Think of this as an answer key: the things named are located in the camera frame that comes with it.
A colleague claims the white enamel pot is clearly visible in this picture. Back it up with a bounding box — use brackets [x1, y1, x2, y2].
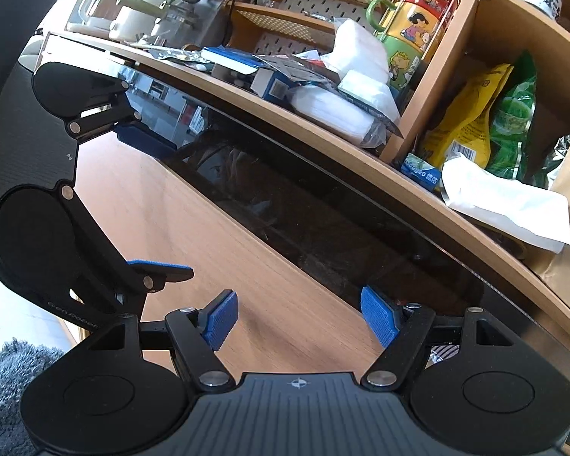
[109, 0, 165, 42]

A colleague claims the glass pitcher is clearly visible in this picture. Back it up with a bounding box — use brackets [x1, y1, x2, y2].
[65, 0, 120, 39]

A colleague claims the espresso coffee machine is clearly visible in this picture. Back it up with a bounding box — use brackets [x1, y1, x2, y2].
[148, 0, 237, 48]

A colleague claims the blue cardboard box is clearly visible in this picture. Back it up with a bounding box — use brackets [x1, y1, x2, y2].
[201, 45, 325, 103]

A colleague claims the lower wooden rattan shelf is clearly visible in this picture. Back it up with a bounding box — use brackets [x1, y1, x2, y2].
[228, 2, 336, 52]

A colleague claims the small blue tissue pack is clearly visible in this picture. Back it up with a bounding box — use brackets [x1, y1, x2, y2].
[401, 152, 442, 192]

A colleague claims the white wet wipes pack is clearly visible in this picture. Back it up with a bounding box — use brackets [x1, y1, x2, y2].
[442, 154, 570, 253]

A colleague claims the grey fuzzy rug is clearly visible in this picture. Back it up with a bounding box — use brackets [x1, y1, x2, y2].
[0, 339, 63, 456]

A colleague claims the black shiny foil bag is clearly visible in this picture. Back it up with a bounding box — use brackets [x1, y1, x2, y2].
[532, 135, 570, 190]

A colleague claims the yellow snack bag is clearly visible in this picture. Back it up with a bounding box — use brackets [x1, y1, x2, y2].
[419, 63, 514, 169]

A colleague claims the square cotton pad pack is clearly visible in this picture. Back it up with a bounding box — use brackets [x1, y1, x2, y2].
[287, 70, 402, 149]

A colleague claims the round cotton pad pack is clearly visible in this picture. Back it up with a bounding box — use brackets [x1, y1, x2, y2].
[321, 19, 390, 84]

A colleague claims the green snack bag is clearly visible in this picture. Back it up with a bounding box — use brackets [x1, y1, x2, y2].
[486, 51, 537, 181]

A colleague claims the green cartoon mug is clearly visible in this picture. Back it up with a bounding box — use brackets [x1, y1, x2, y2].
[383, 36, 422, 91]

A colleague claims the yellow cartoon mug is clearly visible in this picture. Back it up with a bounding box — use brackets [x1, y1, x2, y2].
[366, 0, 441, 54]

